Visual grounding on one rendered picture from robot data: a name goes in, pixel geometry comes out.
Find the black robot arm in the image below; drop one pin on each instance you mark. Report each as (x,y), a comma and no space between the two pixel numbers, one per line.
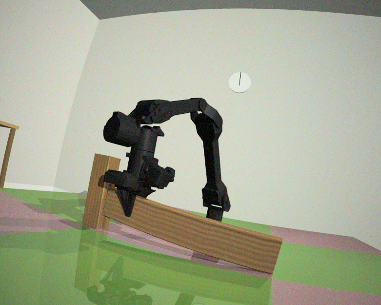
(126,130)

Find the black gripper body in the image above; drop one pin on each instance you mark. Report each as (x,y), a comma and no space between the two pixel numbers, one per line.
(130,178)

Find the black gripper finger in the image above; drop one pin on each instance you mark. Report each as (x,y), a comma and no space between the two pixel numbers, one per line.
(145,192)
(128,196)

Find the wooden slotted post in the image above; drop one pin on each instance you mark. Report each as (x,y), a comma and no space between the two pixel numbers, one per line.
(97,191)

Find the brown wooden rail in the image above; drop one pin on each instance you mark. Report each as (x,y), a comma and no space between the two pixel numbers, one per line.
(223,241)

